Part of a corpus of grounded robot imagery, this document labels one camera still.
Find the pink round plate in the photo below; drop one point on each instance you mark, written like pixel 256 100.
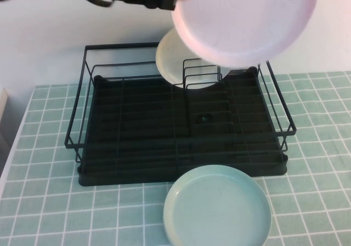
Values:
pixel 241 24

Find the cream round plate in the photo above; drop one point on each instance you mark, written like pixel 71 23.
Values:
pixel 170 59

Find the green round plate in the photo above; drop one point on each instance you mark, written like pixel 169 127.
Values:
pixel 216 213

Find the black plastic drip tray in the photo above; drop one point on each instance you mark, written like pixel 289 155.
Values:
pixel 137 120

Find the green checked tablecloth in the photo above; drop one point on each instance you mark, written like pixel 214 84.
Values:
pixel 55 202

